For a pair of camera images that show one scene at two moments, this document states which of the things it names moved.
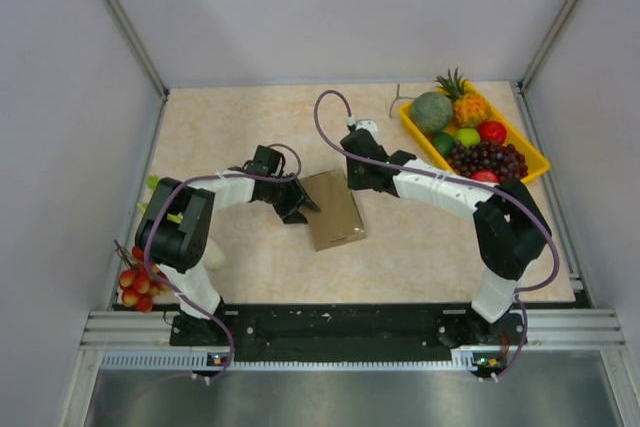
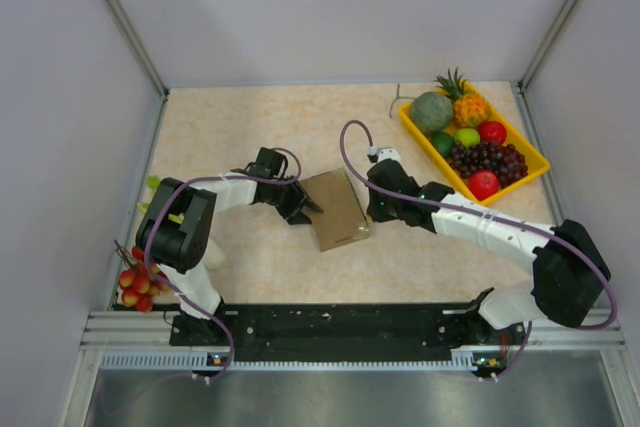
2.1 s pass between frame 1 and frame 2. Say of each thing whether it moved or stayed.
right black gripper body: moved
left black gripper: stayed
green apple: stayed
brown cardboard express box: stayed
